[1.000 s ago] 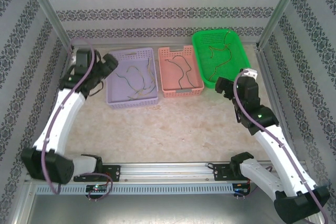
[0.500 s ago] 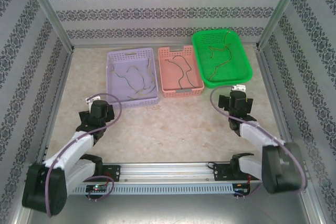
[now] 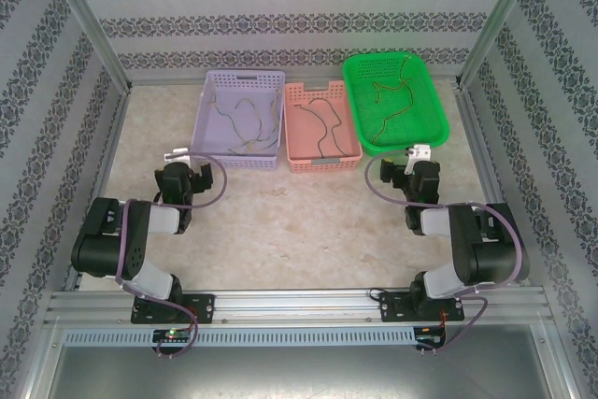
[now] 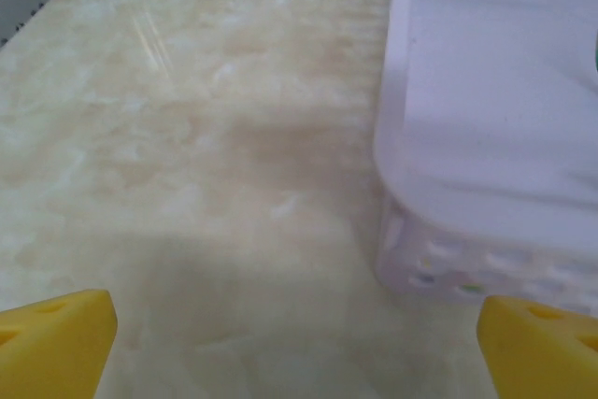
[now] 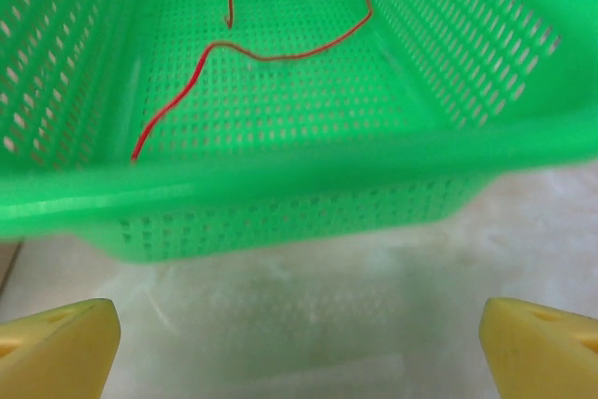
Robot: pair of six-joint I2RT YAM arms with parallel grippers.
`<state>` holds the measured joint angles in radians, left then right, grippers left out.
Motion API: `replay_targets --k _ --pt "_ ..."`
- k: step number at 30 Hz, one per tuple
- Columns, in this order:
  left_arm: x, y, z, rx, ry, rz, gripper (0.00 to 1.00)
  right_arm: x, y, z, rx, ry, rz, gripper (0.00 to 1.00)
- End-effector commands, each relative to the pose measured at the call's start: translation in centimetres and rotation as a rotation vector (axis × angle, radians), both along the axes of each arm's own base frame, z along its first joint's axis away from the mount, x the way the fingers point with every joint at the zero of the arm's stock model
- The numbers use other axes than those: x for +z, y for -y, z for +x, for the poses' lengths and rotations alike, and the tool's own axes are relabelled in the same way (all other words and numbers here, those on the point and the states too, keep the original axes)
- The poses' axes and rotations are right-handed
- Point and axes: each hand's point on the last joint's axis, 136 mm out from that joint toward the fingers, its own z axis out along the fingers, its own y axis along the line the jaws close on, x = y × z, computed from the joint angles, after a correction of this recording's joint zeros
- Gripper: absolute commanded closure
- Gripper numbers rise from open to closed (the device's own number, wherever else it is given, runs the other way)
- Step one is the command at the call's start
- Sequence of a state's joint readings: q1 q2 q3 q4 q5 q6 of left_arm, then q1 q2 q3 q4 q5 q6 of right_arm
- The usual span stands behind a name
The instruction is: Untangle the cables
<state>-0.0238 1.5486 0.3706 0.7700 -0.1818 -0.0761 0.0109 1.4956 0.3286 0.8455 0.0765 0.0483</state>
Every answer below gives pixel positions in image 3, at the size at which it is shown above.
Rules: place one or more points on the aluminium frame post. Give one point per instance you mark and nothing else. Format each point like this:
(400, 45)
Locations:
(84, 11)
(504, 11)

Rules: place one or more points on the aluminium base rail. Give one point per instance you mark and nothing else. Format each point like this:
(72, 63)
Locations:
(294, 305)

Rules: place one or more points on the aluminium table edge beam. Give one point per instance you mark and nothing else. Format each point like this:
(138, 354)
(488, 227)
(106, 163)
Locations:
(481, 137)
(120, 128)

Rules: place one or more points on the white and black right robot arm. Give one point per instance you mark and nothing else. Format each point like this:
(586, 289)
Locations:
(490, 254)

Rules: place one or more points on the green plastic basket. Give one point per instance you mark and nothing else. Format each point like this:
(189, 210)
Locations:
(430, 114)

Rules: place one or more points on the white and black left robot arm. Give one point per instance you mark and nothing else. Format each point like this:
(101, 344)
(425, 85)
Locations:
(107, 249)

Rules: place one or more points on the grey metal panel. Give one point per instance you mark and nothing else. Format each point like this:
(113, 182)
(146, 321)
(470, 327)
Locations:
(299, 375)

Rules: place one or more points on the pink plastic basket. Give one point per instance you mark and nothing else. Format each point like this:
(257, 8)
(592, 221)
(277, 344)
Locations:
(303, 142)

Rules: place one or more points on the small circuit board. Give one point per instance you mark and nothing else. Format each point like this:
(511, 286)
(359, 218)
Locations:
(173, 336)
(430, 338)

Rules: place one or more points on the purple plastic basket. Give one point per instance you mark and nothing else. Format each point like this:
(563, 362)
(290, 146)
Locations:
(210, 142)

